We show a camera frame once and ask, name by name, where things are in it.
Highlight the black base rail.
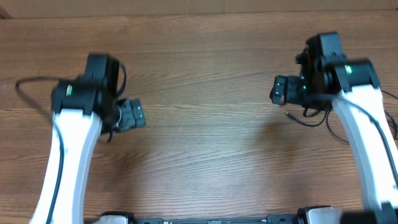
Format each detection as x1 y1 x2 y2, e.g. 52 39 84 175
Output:
94 206 343 224

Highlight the black usb cable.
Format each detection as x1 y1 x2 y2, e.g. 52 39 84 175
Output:
325 89 398 144
285 108 329 128

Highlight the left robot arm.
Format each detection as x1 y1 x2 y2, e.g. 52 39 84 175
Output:
30 53 146 223

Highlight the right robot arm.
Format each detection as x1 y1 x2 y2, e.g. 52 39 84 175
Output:
270 32 397 223

